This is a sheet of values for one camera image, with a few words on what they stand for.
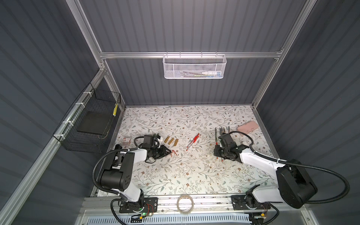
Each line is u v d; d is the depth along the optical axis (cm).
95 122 74
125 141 97
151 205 72
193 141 99
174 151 94
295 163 46
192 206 72
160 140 89
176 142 99
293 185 43
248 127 104
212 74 89
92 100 81
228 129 105
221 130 105
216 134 102
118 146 95
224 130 105
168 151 91
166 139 99
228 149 67
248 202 66
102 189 44
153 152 79
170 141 99
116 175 46
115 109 84
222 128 105
